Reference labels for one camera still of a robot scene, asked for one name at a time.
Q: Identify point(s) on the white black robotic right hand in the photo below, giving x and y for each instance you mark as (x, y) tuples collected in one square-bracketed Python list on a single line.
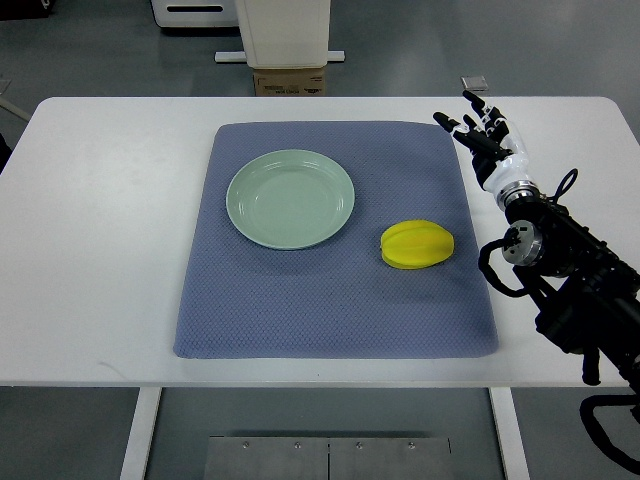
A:
[(499, 155)]

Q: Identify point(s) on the yellow starfruit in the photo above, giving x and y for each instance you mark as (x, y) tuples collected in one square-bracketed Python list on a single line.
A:
[(416, 244)]

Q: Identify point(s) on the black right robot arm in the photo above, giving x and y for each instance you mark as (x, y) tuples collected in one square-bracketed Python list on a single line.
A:
[(586, 295)]

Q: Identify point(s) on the small grey floor plate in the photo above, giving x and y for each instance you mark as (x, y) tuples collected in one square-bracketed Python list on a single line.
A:
[(477, 83)]

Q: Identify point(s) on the pale green plate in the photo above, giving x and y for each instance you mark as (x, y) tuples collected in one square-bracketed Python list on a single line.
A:
[(290, 199)]

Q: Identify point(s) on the brown cardboard box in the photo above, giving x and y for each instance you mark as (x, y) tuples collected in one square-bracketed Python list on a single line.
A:
[(307, 82)]

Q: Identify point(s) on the blue textured table mat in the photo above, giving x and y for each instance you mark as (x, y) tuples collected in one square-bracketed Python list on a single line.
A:
[(338, 299)]

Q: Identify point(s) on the right white table leg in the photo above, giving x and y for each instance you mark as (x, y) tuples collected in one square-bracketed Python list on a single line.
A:
[(511, 447)]

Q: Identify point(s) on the white table leg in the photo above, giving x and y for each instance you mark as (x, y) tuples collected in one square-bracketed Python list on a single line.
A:
[(511, 447), (141, 434)]

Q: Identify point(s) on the white cabinet with slot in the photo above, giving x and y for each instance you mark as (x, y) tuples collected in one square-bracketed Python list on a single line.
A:
[(194, 13)]

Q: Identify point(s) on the left white table leg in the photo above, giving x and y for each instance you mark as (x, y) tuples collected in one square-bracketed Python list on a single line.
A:
[(141, 434)]

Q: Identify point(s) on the white pedestal foot bar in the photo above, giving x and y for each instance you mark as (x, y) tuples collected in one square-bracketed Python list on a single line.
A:
[(281, 59)]

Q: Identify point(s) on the white pedestal column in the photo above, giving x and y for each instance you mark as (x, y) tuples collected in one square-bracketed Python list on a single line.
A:
[(284, 25)]

